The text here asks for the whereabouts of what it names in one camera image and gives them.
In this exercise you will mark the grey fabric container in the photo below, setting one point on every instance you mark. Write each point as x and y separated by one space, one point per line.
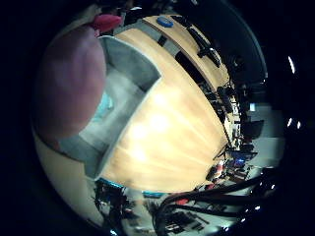
128 82

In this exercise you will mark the teal toy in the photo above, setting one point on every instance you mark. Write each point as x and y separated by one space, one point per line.
104 106

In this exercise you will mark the lit computer screen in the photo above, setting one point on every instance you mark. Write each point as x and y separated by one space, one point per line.
240 161

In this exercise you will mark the blue oval object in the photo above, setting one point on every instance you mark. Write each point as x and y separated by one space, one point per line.
165 21

